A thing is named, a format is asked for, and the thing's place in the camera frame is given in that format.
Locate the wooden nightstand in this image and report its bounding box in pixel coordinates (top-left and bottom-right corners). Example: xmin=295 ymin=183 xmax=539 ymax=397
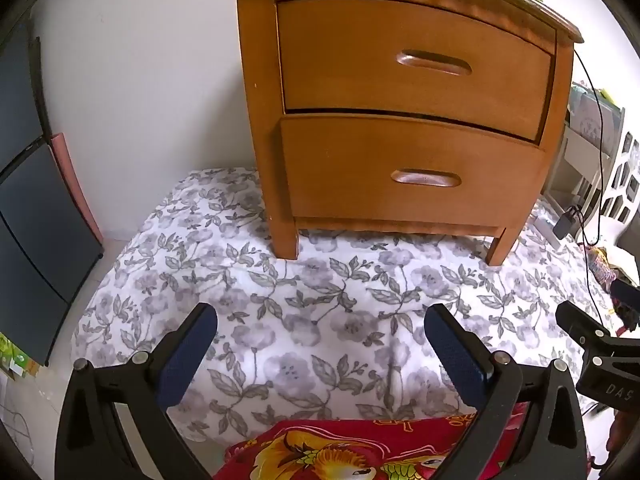
xmin=223 ymin=0 xmax=585 ymax=267

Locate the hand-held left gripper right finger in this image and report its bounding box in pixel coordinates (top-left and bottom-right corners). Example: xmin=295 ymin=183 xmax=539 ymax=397
xmin=424 ymin=303 xmax=587 ymax=480

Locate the grey paper box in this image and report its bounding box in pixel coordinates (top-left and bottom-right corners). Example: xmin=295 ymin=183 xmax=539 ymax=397
xmin=570 ymin=82 xmax=626 ymax=147

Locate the green printed box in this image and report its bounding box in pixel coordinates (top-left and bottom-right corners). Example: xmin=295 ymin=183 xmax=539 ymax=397
xmin=0 ymin=332 xmax=41 ymax=377

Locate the white plastic rack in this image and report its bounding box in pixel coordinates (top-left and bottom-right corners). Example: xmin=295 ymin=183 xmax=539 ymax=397
xmin=542 ymin=80 xmax=640 ymax=246

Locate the pink board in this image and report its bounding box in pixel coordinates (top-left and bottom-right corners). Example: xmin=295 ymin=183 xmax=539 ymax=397
xmin=50 ymin=132 xmax=105 ymax=246

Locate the dark blue cabinet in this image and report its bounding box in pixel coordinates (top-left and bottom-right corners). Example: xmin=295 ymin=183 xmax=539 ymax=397
xmin=0 ymin=20 xmax=106 ymax=366

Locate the black power adapter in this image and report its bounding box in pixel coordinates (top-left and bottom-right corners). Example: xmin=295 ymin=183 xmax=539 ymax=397
xmin=552 ymin=205 xmax=584 ymax=242

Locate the red floral blanket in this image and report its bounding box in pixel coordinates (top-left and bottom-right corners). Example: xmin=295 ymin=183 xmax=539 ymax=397
xmin=212 ymin=407 xmax=531 ymax=480

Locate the black cable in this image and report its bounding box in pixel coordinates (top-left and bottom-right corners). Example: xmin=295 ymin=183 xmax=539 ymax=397
xmin=472 ymin=0 xmax=608 ymax=321

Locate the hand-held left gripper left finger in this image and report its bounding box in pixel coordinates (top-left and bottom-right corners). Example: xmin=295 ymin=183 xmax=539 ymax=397
xmin=55 ymin=302 xmax=219 ymax=480

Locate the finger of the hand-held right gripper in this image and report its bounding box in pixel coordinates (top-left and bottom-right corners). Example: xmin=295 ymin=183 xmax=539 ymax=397
xmin=555 ymin=301 xmax=640 ymax=361
xmin=612 ymin=280 xmax=640 ymax=311

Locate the shallow-fronted wooden drawer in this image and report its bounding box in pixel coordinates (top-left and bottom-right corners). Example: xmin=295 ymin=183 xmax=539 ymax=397
xmin=275 ymin=0 xmax=557 ymax=142

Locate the grey floral quilt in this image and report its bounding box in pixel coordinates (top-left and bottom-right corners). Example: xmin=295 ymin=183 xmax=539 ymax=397
xmin=72 ymin=166 xmax=621 ymax=443

